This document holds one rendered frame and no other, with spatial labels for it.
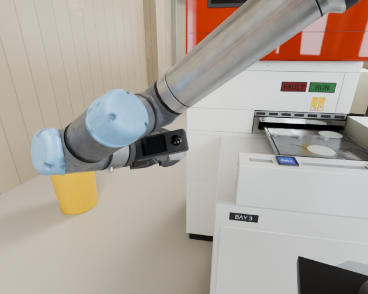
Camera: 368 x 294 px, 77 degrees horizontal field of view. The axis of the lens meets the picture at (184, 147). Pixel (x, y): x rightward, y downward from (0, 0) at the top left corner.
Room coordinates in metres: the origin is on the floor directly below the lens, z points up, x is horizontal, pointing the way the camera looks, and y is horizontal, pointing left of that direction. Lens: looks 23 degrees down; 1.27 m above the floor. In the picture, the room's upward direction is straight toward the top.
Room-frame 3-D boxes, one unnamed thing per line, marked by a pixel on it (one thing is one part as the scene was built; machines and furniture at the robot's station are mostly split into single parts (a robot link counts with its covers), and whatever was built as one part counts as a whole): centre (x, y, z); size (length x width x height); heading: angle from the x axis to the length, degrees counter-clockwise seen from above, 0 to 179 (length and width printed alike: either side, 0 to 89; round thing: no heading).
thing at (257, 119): (1.15, -0.59, 0.89); 0.44 x 0.02 x 0.10; 80
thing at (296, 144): (0.94, -0.57, 0.90); 0.34 x 0.34 x 0.01; 80
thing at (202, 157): (1.53, -0.48, 0.41); 0.82 x 0.70 x 0.82; 80
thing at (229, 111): (1.19, -0.42, 1.02); 0.81 x 0.03 x 0.40; 80
